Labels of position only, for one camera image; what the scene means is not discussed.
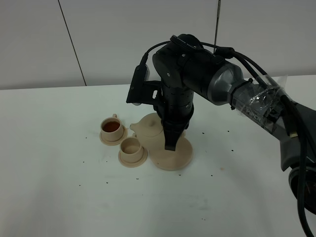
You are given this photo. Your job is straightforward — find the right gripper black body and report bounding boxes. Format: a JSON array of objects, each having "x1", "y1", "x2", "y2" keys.
[{"x1": 153, "y1": 34, "x2": 227, "y2": 124}]

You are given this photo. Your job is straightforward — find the black camera cable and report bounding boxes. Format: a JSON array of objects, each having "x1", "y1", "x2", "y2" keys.
[{"x1": 138, "y1": 40, "x2": 316, "y2": 237}]

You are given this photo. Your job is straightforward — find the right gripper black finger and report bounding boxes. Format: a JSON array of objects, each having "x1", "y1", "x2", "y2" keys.
[{"x1": 162, "y1": 120, "x2": 189, "y2": 151}]

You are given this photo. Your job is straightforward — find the near beige teacup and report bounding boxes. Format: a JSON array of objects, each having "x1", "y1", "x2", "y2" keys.
[{"x1": 119, "y1": 136, "x2": 144, "y2": 163}]

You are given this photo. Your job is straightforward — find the far small beige saucer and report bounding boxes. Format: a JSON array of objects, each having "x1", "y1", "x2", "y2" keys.
[{"x1": 99, "y1": 127, "x2": 128, "y2": 146}]

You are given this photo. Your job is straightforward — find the far beige teacup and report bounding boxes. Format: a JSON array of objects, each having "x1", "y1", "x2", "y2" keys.
[{"x1": 100, "y1": 114, "x2": 123, "y2": 141}]

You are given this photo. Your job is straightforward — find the beige teacup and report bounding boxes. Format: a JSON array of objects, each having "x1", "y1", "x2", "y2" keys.
[
  {"x1": 119, "y1": 136, "x2": 144, "y2": 163},
  {"x1": 100, "y1": 114, "x2": 123, "y2": 141}
]

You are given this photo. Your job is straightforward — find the large beige teapot saucer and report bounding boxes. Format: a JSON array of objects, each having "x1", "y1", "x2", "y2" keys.
[{"x1": 150, "y1": 137, "x2": 193, "y2": 171}]

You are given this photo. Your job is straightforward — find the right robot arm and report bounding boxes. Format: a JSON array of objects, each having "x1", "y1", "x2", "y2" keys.
[{"x1": 153, "y1": 34, "x2": 316, "y2": 213}]

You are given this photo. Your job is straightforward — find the beige ceramic teapot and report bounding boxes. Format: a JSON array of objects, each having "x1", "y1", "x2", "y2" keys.
[{"x1": 129, "y1": 113, "x2": 186, "y2": 152}]

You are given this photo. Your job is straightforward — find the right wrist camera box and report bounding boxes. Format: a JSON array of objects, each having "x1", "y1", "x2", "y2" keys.
[{"x1": 126, "y1": 64, "x2": 161, "y2": 106}]

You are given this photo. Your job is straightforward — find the near small beige saucer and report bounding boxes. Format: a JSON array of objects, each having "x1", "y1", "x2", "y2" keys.
[{"x1": 118, "y1": 148, "x2": 148, "y2": 168}]

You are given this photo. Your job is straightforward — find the small beige saucer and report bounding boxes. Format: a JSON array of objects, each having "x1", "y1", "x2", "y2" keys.
[
  {"x1": 99, "y1": 127, "x2": 128, "y2": 146},
  {"x1": 118, "y1": 148, "x2": 148, "y2": 168}
]

